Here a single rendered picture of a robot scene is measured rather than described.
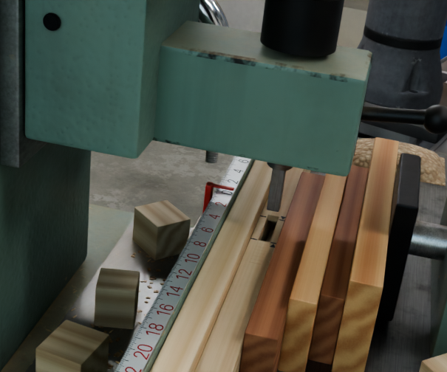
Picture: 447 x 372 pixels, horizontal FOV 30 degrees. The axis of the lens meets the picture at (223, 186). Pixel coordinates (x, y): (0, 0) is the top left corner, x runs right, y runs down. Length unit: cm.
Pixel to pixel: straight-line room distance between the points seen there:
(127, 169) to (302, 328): 236
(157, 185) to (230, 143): 219
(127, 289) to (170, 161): 224
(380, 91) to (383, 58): 5
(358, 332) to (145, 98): 20
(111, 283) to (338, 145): 25
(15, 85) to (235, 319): 20
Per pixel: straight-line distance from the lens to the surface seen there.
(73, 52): 54
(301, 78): 54
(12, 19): 54
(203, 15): 70
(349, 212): 63
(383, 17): 125
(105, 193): 269
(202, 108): 56
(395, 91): 125
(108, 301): 72
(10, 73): 56
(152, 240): 82
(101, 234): 86
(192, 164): 293
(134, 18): 52
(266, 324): 50
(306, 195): 65
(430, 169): 84
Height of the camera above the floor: 123
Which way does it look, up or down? 26 degrees down
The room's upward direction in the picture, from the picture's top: 7 degrees clockwise
